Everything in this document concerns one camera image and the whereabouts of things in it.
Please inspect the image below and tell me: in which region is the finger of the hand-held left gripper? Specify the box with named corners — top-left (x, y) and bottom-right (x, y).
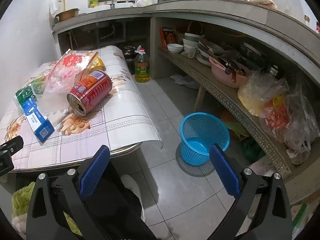
top-left (0, 135), bottom-right (24, 178)

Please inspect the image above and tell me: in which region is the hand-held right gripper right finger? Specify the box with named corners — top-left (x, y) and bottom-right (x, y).
top-left (207, 143), bottom-right (293, 240)

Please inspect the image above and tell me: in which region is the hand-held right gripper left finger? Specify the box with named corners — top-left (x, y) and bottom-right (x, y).
top-left (25, 145), bottom-right (118, 240)

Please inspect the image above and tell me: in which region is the blue white carton box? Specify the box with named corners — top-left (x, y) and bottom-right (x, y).
top-left (22, 97), bottom-right (55, 144)

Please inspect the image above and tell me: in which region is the blue plastic basket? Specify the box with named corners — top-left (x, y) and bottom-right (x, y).
top-left (180, 112), bottom-right (230, 167)

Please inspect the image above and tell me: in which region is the green label plastic bottle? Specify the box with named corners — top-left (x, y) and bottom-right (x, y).
top-left (15, 74), bottom-right (50, 113)

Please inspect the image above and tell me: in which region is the red tin can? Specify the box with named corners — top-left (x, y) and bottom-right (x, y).
top-left (67, 70), bottom-right (112, 117)

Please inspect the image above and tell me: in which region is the red snack bag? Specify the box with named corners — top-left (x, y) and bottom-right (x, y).
top-left (51, 50), bottom-right (99, 80)

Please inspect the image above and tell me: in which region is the green plastic bag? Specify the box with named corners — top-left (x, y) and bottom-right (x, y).
top-left (241, 137), bottom-right (265, 163)

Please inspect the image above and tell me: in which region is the white sack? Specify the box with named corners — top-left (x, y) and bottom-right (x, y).
top-left (249, 155), bottom-right (278, 178)

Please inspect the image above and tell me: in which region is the person's white shoe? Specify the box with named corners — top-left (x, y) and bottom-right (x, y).
top-left (120, 174), bottom-right (147, 223)

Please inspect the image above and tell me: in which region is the person's leg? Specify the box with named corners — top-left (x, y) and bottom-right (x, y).
top-left (82, 160), bottom-right (155, 240)

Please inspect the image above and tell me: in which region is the orange green bag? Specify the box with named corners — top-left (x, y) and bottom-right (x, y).
top-left (220, 109), bottom-right (250, 140)

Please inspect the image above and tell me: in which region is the green towel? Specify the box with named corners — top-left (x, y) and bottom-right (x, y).
top-left (11, 181), bottom-right (84, 239)

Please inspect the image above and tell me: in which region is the floral tablecloth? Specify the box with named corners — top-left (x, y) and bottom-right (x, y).
top-left (0, 45), bottom-right (163, 173)

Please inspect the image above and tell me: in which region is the clear red print plastic bag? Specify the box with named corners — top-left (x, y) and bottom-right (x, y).
top-left (44, 66), bottom-right (82, 94)

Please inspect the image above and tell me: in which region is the perforated metal shelf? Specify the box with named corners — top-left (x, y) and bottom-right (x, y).
top-left (159, 47), bottom-right (293, 180)

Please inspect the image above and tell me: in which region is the yellow plastic bag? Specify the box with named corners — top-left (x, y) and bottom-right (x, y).
top-left (237, 71), bottom-right (290, 117)

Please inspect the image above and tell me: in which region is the grey clear plastic bag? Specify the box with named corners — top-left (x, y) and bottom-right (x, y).
top-left (285, 87), bottom-right (317, 165)

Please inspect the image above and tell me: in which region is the green print carton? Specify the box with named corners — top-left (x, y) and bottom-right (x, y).
top-left (290, 200), bottom-right (317, 240)

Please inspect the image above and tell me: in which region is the pink plastic basin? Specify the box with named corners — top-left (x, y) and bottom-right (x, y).
top-left (209, 56), bottom-right (253, 89)

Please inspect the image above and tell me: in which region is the grey floor cloth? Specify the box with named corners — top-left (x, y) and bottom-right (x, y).
top-left (171, 74), bottom-right (200, 89)

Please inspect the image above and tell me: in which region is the yellow packet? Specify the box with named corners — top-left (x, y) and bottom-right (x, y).
top-left (89, 56), bottom-right (107, 72)

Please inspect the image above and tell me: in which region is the cooking oil bottle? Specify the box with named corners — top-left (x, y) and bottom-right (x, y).
top-left (134, 45), bottom-right (151, 83)

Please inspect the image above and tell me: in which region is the bundle of chopsticks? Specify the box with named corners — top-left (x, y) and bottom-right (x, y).
top-left (210, 52), bottom-right (248, 83)

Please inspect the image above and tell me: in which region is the stack of plates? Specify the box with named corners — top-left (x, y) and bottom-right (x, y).
top-left (196, 42), bottom-right (225, 67)

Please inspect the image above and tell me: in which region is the dark ceramic jar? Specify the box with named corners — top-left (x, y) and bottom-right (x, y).
top-left (123, 45), bottom-right (137, 74)

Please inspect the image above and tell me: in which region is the small clear plastic bag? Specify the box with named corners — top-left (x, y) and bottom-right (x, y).
top-left (180, 46), bottom-right (198, 58)

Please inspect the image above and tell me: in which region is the white bowl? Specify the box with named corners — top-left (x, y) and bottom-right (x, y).
top-left (167, 43), bottom-right (184, 54)

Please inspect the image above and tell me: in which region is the stack of bowls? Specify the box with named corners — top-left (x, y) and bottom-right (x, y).
top-left (182, 32), bottom-right (203, 53)

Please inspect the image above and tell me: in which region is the copper pot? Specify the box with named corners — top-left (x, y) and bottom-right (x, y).
top-left (55, 9), bottom-right (80, 22)

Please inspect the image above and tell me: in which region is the hanging white plastic bag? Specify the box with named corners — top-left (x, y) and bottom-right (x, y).
top-left (49, 0), bottom-right (62, 17)

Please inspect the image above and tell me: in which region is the red printed box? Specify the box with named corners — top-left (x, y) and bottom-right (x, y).
top-left (160, 27), bottom-right (180, 50)

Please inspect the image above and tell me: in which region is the grey concrete counter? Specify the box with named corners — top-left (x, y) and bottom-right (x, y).
top-left (51, 0), bottom-right (320, 63)

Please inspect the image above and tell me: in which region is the pale rag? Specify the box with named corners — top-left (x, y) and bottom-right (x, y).
top-left (247, 0), bottom-right (278, 8)

